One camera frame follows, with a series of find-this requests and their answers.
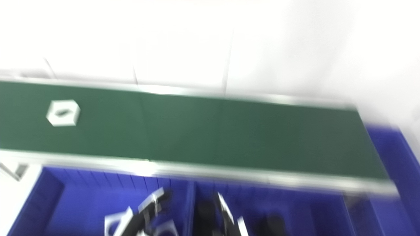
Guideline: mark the blue bin with white parts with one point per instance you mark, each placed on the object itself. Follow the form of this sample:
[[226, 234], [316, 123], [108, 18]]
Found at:
[[82, 203]]

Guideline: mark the empty blue bin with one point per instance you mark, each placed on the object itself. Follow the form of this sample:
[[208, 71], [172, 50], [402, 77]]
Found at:
[[393, 164]]

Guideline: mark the black cylinder part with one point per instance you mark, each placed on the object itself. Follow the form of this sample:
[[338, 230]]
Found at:
[[205, 218]]

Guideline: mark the aluminium conveyor leg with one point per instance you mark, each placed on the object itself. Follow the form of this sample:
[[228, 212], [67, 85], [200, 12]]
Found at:
[[14, 170]]

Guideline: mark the black block with cylinder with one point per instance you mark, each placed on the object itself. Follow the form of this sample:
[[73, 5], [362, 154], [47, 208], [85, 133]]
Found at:
[[274, 224]]

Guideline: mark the white square part with hole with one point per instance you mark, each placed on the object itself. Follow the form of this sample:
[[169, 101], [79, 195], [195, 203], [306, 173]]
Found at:
[[169, 225], [113, 219], [52, 118]]

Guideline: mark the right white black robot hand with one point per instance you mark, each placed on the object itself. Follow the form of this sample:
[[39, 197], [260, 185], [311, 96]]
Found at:
[[231, 226]]

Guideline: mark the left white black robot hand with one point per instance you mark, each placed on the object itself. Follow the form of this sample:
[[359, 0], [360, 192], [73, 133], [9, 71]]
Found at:
[[144, 213]]

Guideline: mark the blue bin with black parts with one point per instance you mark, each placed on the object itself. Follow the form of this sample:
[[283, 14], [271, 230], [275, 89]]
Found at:
[[311, 213]]

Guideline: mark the green conveyor belt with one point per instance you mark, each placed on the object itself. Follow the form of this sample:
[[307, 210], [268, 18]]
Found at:
[[229, 175], [213, 131]]

